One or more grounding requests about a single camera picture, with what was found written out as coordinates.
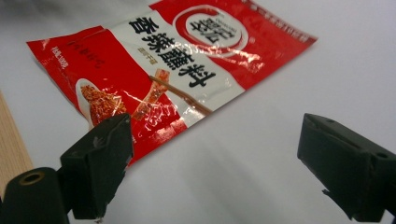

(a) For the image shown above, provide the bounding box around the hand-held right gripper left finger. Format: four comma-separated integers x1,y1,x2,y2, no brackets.
59,113,134,220

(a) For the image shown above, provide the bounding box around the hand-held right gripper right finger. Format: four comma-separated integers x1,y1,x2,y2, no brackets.
296,113,396,223

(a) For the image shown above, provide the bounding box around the light wooden board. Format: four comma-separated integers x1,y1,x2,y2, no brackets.
0,91,34,198

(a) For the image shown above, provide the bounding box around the red and white seasoning packet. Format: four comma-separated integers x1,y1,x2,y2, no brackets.
25,0,318,166

